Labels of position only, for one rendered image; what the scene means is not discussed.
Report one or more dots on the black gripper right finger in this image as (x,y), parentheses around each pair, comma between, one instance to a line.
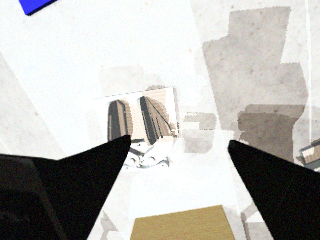
(286,194)

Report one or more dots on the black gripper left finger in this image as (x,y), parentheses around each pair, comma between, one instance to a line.
(73,189)

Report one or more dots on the blue flat rectangular plate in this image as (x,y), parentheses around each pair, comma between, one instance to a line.
(30,7)

